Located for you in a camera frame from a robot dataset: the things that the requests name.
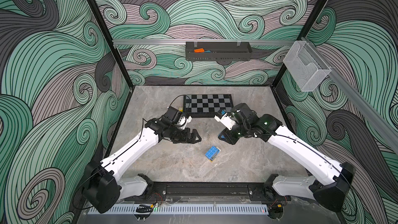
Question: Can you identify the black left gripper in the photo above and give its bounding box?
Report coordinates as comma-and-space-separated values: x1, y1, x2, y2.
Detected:
167, 125, 201, 144

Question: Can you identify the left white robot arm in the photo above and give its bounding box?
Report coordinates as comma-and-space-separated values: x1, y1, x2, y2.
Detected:
79, 107, 202, 214

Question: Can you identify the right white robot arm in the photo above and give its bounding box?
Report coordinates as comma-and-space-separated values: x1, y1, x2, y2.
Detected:
215, 103, 356, 213

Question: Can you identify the black chessboard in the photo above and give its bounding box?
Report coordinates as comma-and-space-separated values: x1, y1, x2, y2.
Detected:
183, 94, 234, 118

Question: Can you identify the orange block in tray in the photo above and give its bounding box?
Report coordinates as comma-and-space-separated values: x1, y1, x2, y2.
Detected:
194, 48, 205, 53

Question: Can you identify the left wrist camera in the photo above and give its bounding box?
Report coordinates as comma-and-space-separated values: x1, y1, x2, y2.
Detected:
176, 115, 192, 130

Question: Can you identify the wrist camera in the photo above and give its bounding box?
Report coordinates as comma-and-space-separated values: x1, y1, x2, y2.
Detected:
176, 115, 192, 130
214, 109, 236, 131

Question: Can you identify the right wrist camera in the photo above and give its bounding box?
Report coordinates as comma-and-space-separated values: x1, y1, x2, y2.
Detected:
214, 109, 236, 131

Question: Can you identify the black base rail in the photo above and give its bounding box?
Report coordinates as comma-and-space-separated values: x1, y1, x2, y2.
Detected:
83, 181, 330, 203

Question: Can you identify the black wall tray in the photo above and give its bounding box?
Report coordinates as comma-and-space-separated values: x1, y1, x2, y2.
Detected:
185, 42, 253, 62

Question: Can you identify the clear plastic wall holder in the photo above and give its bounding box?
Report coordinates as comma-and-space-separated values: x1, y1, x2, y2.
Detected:
283, 40, 331, 92

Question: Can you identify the white slotted cable duct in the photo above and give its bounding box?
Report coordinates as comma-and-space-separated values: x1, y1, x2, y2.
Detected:
104, 203, 269, 215

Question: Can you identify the aluminium rail back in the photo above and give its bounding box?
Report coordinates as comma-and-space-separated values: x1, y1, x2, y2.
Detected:
113, 38, 295, 46

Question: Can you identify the aluminium rail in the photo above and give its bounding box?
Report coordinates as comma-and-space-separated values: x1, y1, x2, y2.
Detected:
301, 37, 398, 154
113, 38, 295, 46

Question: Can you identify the aluminium rail right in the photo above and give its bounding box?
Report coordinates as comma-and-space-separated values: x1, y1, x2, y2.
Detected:
301, 37, 398, 154

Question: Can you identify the black corner frame post right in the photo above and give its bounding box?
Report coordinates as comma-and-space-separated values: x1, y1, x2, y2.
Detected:
271, 0, 328, 92

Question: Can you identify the black corner frame post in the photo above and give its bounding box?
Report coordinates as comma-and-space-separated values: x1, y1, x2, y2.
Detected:
271, 0, 328, 92
86, 0, 135, 92

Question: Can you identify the black corner frame post left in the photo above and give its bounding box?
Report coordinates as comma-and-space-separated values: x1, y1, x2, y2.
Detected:
86, 0, 135, 92

